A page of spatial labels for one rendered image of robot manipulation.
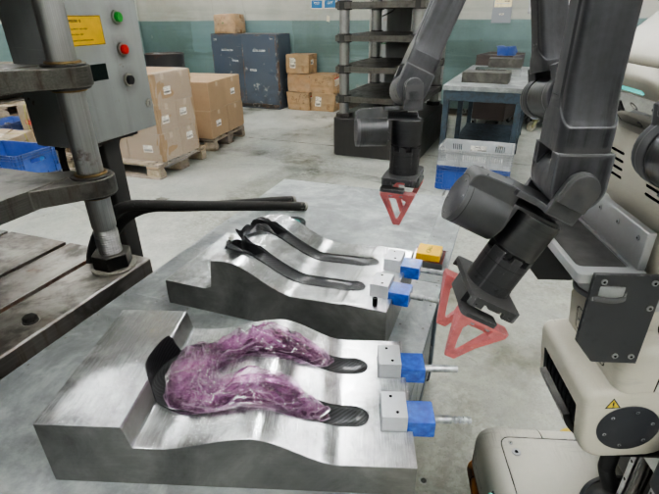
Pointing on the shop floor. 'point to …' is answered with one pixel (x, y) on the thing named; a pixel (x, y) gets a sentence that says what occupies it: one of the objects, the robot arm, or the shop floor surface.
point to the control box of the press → (87, 43)
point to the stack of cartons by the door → (310, 84)
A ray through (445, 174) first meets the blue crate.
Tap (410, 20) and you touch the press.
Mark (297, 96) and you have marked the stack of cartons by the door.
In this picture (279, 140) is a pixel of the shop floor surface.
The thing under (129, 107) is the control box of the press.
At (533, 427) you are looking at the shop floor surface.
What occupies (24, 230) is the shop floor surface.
